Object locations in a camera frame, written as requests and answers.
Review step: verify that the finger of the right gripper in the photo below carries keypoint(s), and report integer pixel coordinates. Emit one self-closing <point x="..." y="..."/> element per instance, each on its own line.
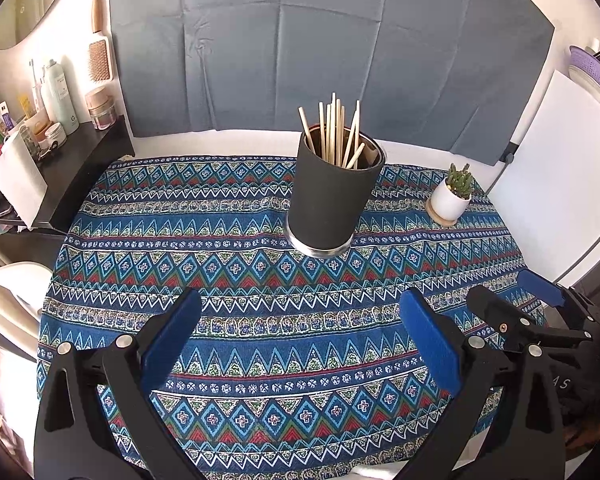
<point x="513" y="326"/>
<point x="551" y="294"/>

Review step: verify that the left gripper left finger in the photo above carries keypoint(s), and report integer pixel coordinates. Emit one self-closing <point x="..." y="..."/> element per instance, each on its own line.
<point x="163" y="337"/>

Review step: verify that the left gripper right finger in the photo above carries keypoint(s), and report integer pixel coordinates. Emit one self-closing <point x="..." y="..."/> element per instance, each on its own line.
<point x="441" y="344"/>

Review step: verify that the black cylindrical utensil holder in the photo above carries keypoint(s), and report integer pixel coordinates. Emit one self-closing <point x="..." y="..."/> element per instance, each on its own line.
<point x="327" y="201"/>

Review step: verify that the white foam board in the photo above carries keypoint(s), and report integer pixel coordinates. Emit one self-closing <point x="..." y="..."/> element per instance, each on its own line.
<point x="549" y="196"/>

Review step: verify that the round wooden coaster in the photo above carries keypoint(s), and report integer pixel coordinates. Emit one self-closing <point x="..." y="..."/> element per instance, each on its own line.
<point x="436" y="218"/>

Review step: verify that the white potted cactus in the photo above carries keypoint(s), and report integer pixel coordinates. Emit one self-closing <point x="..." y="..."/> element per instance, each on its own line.
<point x="452" y="195"/>

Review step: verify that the blue patterned tablecloth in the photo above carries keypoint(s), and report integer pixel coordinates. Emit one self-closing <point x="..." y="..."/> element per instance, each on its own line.
<point x="299" y="367"/>

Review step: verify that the white chair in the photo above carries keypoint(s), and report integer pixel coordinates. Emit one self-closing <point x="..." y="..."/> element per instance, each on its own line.
<point x="23" y="286"/>

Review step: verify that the black side shelf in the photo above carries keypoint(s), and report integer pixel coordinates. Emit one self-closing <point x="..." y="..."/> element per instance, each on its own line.
<point x="71" y="171"/>

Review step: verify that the wooden chopstick in holder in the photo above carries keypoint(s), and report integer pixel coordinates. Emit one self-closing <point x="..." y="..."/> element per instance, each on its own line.
<point x="356" y="142"/>
<point x="350" y="137"/>
<point x="305" y="128"/>
<point x="328" y="123"/>
<point x="321" y="117"/>
<point x="354" y="159"/>
<point x="333" y="111"/>

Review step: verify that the purple bowl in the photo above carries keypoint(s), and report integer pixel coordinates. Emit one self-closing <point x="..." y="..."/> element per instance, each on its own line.
<point x="584" y="70"/>

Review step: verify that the white box on shelf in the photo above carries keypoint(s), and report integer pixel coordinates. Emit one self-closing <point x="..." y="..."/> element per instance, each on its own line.
<point x="21" y="182"/>

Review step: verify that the grey-blue fabric backdrop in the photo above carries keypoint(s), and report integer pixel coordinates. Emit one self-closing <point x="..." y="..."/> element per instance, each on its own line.
<point x="453" y="75"/>

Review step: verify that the pink lidded jar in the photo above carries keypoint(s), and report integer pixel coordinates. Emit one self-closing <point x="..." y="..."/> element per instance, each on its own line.
<point x="100" y="106"/>

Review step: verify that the wooden hairbrush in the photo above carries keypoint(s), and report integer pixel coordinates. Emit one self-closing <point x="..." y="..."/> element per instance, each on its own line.
<point x="98" y="50"/>

